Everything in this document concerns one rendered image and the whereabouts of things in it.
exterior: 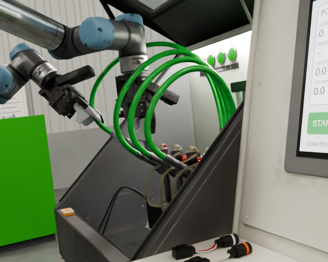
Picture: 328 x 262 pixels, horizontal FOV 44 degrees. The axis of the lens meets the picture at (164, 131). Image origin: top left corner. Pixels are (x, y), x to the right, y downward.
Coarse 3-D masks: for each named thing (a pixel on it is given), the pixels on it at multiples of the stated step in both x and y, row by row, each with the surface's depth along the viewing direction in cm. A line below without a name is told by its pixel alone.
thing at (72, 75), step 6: (84, 66) 119; (90, 66) 119; (72, 72) 119; (78, 72) 119; (84, 72) 118; (90, 72) 119; (60, 78) 120; (66, 78) 119; (72, 78) 119; (78, 78) 120; (84, 78) 121; (60, 84) 120; (72, 84) 123
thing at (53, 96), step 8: (56, 72) 121; (48, 80) 119; (48, 88) 121; (56, 88) 121; (64, 88) 119; (72, 88) 118; (48, 96) 120; (56, 96) 118; (64, 96) 118; (80, 96) 119; (56, 104) 119; (64, 104) 118; (72, 104) 119; (64, 112) 118; (72, 112) 122
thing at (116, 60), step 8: (176, 48) 119; (184, 48) 118; (112, 64) 117; (104, 72) 117; (96, 80) 118; (208, 80) 119; (96, 88) 118; (216, 96) 120; (216, 104) 120; (96, 120) 118; (104, 128) 118
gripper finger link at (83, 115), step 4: (76, 104) 117; (88, 104) 117; (76, 108) 117; (80, 108) 117; (88, 108) 115; (92, 108) 117; (80, 112) 117; (84, 112) 116; (88, 112) 115; (92, 112) 115; (96, 112) 116; (80, 116) 116; (84, 116) 116; (88, 116) 116; (96, 116) 116; (76, 120) 117; (80, 120) 116; (84, 120) 116; (100, 120) 116
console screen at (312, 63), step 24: (312, 0) 66; (312, 24) 66; (312, 48) 65; (312, 72) 64; (312, 96) 64; (288, 120) 68; (312, 120) 63; (288, 144) 68; (312, 144) 63; (288, 168) 67; (312, 168) 62
